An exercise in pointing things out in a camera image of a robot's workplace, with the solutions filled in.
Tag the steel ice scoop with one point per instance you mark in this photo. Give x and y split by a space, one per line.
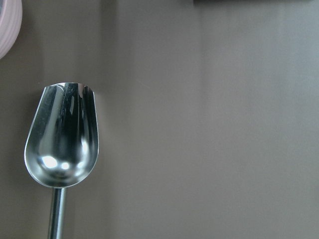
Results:
62 144

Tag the pink bowl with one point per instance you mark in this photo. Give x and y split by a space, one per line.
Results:
10 23

